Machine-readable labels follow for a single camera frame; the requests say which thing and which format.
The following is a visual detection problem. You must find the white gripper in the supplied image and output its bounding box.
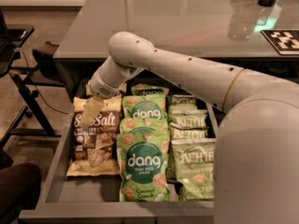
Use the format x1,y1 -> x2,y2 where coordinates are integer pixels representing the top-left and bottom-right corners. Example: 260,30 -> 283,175
80,68 -> 121,128

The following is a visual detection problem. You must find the brown sea salt bag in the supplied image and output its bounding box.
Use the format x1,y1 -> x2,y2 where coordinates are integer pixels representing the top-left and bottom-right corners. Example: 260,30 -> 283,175
85,83 -> 127,99
66,96 -> 121,176

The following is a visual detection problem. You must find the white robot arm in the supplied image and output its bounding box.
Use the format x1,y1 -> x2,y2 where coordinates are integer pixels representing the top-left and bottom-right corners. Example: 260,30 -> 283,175
89,32 -> 299,224

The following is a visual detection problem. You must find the front green dang bag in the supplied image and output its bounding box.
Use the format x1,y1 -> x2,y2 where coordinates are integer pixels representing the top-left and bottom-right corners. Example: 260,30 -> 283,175
117,131 -> 170,202

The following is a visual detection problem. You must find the rear green kettle bag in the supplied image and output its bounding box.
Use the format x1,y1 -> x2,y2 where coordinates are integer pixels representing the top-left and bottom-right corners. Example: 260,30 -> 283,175
167,95 -> 197,114

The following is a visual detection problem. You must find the open grey top drawer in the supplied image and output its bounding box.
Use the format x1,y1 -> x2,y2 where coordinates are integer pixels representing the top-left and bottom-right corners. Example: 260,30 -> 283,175
18,77 -> 219,224

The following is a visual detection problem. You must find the front green kettle jalapeno bag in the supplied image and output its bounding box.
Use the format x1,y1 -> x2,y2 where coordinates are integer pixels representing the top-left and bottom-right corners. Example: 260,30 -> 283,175
172,138 -> 216,201

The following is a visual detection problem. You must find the dark chair seat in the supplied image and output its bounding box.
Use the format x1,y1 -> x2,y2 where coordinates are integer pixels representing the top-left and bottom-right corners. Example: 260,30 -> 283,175
0,147 -> 41,224

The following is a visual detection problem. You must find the black desk stand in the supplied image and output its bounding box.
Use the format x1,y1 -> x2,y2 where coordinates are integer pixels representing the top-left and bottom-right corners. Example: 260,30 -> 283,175
0,10 -> 64,147

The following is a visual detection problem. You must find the black white fiducial marker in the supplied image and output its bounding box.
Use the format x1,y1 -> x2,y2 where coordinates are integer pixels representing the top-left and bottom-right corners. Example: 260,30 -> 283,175
261,29 -> 299,55

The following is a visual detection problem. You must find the black cable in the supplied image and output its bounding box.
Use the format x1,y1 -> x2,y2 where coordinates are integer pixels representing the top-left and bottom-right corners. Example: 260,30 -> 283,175
14,47 -> 70,116

